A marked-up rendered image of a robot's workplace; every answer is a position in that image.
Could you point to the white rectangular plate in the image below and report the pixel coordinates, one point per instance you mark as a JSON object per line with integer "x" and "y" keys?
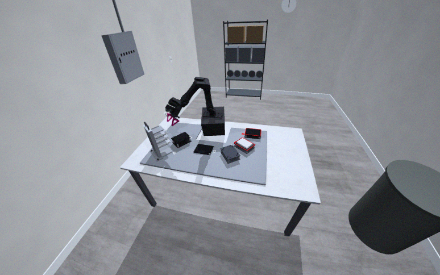
{"x": 243, "y": 142}

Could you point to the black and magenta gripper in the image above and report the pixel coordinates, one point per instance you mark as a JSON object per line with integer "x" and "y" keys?
{"x": 174, "y": 117}

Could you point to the white multi-well plate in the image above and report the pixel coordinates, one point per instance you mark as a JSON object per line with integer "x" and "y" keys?
{"x": 160, "y": 134}
{"x": 163, "y": 143}
{"x": 162, "y": 138}

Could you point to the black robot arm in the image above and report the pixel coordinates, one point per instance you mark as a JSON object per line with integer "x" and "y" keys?
{"x": 199, "y": 82}

